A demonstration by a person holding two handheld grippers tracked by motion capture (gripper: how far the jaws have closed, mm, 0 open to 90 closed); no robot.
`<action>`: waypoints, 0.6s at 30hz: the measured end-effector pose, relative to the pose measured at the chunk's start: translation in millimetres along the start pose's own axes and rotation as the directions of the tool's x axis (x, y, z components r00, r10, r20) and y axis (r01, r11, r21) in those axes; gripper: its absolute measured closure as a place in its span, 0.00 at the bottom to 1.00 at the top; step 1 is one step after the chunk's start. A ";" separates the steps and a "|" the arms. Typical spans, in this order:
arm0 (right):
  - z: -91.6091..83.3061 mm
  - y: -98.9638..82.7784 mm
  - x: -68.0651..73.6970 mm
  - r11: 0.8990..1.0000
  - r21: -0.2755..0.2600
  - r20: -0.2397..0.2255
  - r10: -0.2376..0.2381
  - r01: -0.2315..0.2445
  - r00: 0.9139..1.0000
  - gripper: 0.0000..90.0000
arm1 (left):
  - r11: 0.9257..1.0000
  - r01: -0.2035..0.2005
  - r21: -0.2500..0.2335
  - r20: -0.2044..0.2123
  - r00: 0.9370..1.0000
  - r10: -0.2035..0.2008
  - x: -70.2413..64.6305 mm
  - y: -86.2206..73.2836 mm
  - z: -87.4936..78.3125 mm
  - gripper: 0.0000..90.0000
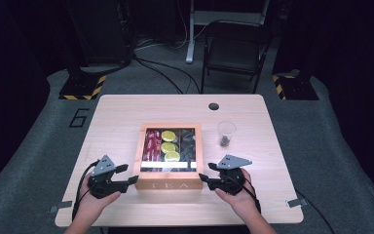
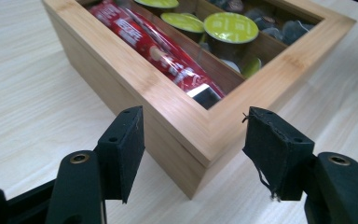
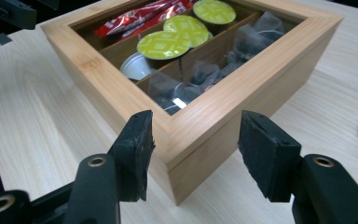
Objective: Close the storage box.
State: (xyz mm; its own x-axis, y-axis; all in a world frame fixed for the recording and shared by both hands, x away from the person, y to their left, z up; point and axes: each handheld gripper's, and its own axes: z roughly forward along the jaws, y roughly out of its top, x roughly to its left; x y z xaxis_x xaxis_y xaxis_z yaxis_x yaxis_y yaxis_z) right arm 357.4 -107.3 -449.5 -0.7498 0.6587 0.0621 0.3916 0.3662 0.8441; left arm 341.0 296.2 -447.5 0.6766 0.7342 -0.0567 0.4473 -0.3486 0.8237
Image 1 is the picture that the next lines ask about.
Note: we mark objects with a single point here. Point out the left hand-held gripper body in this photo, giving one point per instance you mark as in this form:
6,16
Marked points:
104,182

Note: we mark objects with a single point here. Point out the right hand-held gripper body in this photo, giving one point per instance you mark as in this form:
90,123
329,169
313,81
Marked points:
229,180

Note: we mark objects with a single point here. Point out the dark tea piece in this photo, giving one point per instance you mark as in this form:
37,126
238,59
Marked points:
225,141

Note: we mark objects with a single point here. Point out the wooden tea box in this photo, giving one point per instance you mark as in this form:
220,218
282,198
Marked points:
168,183

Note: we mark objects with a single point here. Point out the clear plastic cup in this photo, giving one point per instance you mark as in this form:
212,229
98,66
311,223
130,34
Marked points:
226,130

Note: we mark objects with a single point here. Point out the person's right hand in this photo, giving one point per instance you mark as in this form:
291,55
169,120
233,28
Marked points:
240,201

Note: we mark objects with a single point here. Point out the person's left hand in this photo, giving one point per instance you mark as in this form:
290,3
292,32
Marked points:
92,204

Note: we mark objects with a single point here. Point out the pile of dark tea packets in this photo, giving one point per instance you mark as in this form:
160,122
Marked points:
187,144

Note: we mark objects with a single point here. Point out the row of red tea packets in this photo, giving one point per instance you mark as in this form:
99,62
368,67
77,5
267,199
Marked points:
151,144

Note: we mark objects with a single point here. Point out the yellow round tea packet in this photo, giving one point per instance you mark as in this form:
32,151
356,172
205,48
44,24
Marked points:
172,156
168,135
168,147

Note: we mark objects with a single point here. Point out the grey table clip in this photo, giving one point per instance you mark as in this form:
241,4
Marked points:
61,206
297,202

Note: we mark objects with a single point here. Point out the black table grommet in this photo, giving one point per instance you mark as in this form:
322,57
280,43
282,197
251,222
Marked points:
213,106

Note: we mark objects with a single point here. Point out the black stand with striped base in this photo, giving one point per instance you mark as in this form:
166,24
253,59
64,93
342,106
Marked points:
297,87
81,86

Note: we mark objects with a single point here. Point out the black folding chair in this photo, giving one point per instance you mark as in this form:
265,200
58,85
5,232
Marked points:
237,48

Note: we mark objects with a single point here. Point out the dark cabinet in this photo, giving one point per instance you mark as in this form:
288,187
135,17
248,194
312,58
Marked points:
104,29

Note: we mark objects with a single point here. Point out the white desk frame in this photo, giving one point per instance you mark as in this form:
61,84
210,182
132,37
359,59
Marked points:
190,39

